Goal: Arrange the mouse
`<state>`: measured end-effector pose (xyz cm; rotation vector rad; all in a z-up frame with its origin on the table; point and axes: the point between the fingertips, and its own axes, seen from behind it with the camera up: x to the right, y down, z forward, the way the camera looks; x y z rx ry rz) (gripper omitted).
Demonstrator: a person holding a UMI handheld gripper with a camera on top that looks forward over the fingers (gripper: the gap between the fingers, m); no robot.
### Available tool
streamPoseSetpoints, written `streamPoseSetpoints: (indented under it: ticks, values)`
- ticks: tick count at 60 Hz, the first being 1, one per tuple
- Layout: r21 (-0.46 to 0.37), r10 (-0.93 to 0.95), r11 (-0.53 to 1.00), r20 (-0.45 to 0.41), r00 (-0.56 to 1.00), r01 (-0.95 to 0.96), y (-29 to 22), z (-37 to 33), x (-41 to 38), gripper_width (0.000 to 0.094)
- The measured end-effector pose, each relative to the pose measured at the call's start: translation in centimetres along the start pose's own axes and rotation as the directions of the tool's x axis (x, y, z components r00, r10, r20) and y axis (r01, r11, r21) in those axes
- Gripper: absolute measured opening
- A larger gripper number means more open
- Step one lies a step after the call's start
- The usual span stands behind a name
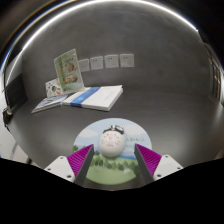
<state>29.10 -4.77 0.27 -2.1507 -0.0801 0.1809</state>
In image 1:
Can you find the white book with blue band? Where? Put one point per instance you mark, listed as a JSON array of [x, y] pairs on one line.
[[96, 96]]

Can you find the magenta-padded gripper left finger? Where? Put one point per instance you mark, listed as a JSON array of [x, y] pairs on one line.
[[61, 168]]

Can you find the grey striped cover book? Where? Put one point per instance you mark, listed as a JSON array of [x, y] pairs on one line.
[[48, 103]]

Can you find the white panda-print computer mouse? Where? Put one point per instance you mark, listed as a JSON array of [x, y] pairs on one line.
[[112, 141]]

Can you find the round landscape-print mouse pad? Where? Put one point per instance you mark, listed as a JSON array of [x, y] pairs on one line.
[[113, 170]]

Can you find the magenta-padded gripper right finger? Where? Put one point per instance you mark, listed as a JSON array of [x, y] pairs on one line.
[[165, 166]]

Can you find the green acrylic menu sign stand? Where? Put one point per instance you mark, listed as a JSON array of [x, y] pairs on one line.
[[68, 70]]

